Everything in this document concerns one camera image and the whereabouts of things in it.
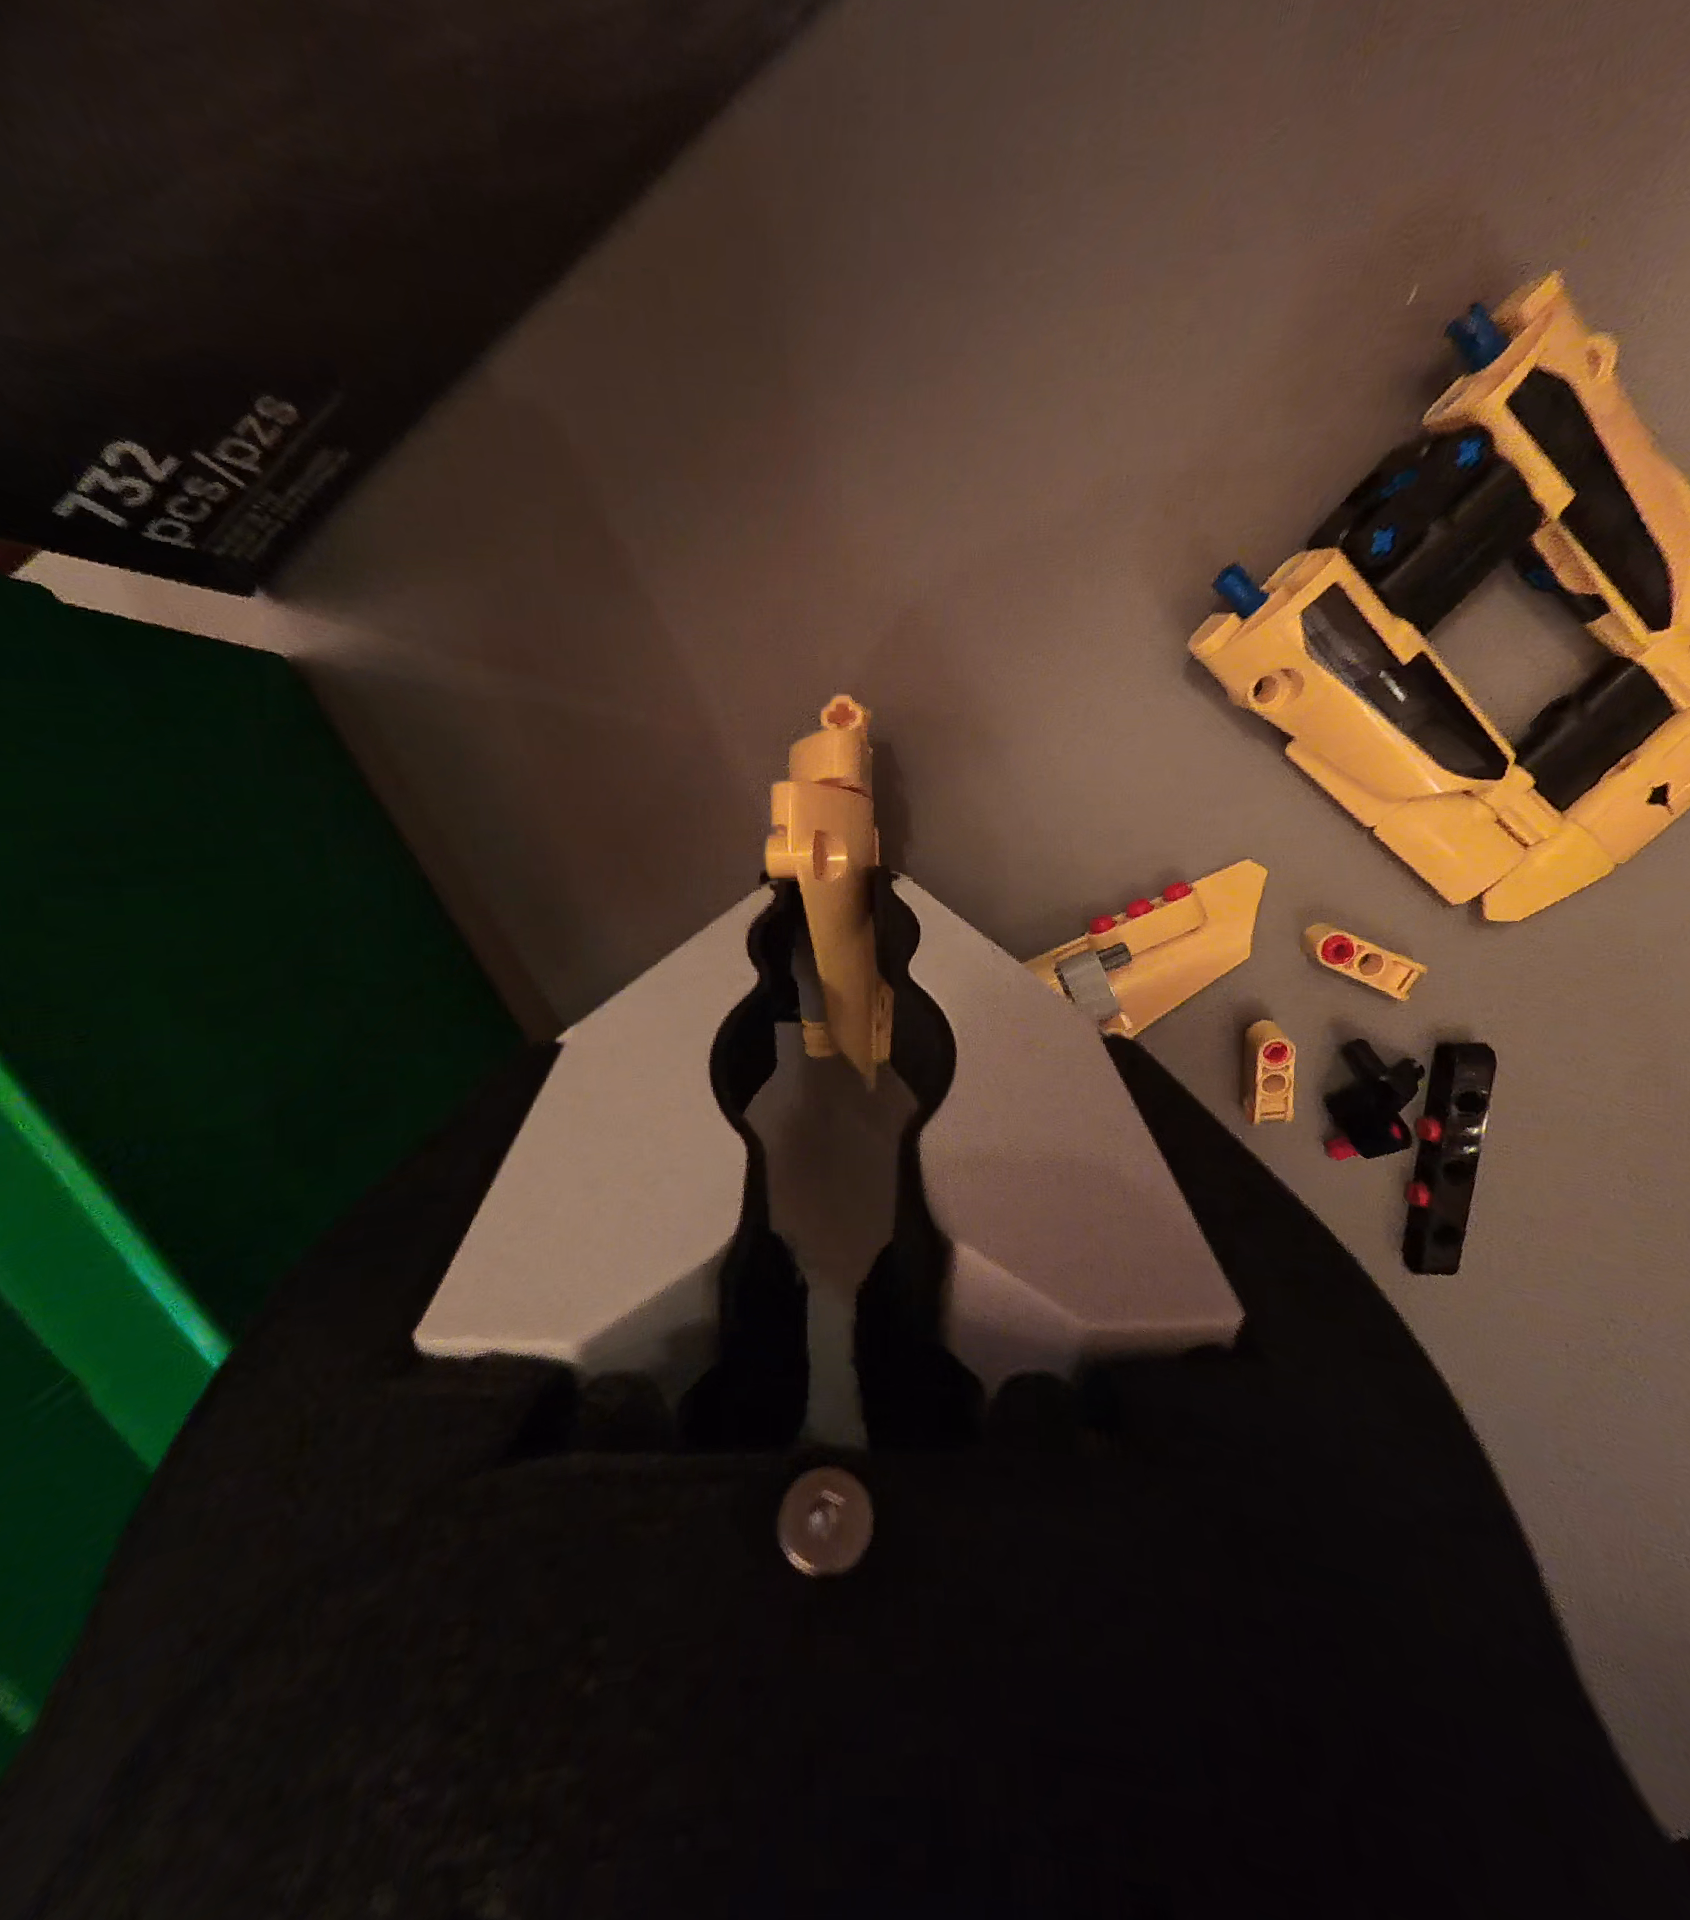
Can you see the yellow toy car hood panel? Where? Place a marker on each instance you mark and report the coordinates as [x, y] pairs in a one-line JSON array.
[[1507, 601]]

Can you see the yellow curved toy piece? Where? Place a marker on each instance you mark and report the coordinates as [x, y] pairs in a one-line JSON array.
[[834, 870]]

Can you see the green plastic bin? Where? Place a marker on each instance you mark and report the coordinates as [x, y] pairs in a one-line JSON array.
[[66, 991]]

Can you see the black toy beam piece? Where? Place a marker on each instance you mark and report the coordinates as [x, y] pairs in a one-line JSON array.
[[1431, 1156]]

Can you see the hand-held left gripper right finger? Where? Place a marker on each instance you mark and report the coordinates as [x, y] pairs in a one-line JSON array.
[[1071, 1201]]

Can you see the toy car set box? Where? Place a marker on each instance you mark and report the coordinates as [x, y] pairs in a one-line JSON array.
[[187, 240]]

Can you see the grey desk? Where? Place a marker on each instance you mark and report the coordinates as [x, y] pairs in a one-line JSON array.
[[1086, 361]]

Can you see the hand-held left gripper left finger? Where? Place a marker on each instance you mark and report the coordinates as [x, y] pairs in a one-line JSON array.
[[590, 1201]]

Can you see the small yellow toy piece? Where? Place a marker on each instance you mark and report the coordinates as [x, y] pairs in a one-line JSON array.
[[1364, 961], [1161, 947], [1269, 1073]]

